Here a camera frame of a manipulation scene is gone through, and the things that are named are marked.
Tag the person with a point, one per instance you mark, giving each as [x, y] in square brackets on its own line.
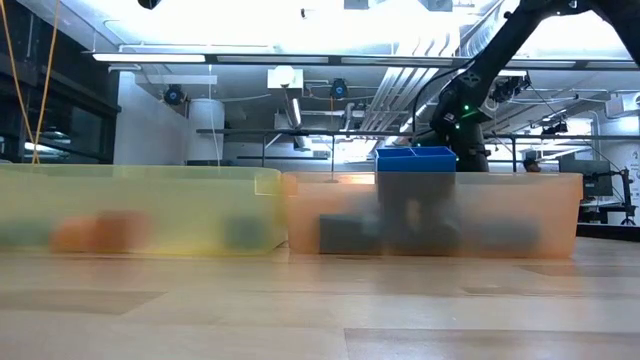
[531, 166]

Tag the long green block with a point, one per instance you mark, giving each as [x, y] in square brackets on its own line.
[245, 232]

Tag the black desk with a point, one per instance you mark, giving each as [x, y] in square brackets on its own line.
[605, 232]

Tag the orange translucent plastic bin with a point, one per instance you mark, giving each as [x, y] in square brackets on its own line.
[500, 200]

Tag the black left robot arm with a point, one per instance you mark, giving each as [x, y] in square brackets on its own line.
[150, 2]

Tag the black computer monitor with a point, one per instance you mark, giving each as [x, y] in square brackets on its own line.
[595, 180]

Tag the dark glass partition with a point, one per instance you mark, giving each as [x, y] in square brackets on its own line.
[75, 125]

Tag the silver ceiling pipes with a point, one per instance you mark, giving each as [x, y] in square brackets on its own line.
[395, 90]

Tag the black monitor stand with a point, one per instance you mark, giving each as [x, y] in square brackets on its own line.
[626, 195]

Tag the white round column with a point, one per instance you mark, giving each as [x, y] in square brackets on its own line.
[206, 130]

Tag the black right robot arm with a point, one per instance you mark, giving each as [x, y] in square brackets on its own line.
[500, 45]

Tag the white light bar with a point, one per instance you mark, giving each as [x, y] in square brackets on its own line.
[150, 58]

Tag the large silver duct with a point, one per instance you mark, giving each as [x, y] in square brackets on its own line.
[475, 30]

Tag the black ceiling fixture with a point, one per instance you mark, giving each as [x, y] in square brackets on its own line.
[555, 128]
[512, 87]

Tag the black metal railing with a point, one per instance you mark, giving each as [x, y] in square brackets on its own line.
[514, 155]

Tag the yellow translucent plastic bin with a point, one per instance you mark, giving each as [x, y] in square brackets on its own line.
[175, 200]

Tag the black metal frame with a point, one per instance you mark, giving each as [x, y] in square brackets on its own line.
[530, 64]

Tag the white fluorescent tube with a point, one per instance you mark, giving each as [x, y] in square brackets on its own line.
[296, 112]

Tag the white globe lamp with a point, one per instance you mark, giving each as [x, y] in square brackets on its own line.
[284, 75]

